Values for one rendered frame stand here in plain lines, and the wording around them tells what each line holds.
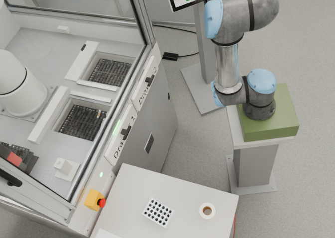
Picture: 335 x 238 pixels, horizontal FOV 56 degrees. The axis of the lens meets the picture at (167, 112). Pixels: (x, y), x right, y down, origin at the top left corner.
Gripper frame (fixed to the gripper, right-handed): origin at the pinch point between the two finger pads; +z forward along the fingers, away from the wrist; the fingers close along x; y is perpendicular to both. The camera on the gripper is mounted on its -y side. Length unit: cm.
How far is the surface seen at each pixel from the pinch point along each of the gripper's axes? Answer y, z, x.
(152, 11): 1, 149, 12
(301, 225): -151, -11, -18
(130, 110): -41, -20, 54
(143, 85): -34, -10, 44
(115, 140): -49, -31, 64
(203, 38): -29, 48, -5
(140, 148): -69, 0, 58
